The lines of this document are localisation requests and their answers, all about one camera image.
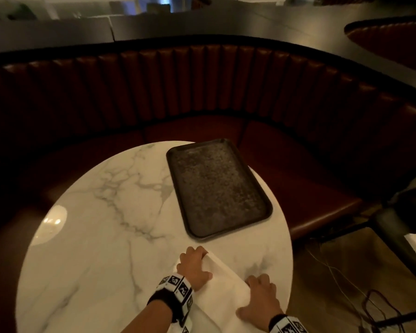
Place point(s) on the person's left hand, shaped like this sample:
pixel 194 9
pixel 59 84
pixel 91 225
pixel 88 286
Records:
pixel 190 268

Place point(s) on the person's right hand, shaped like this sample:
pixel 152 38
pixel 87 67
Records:
pixel 261 303

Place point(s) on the person's right thumb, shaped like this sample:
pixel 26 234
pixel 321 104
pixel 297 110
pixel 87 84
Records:
pixel 243 312

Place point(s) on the person's left thumb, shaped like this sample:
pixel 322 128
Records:
pixel 204 276

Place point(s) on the white cloth napkin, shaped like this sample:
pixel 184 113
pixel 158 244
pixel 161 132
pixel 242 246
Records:
pixel 225 294

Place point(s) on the person's left forearm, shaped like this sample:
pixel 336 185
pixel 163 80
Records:
pixel 149 319

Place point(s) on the black white marker wristband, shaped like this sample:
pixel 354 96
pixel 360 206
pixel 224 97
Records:
pixel 175 291
pixel 286 325

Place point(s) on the dark rectangular serving tray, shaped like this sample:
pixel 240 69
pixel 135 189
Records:
pixel 216 187

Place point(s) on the curved brown leather booth sofa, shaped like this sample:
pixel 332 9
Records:
pixel 228 100

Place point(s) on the black chair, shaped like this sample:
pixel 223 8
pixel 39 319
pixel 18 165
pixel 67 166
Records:
pixel 398 225

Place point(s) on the dark grey booth ledge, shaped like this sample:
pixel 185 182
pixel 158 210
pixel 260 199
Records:
pixel 228 27

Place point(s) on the brown leather booth backrest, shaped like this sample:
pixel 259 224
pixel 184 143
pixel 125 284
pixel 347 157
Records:
pixel 391 41

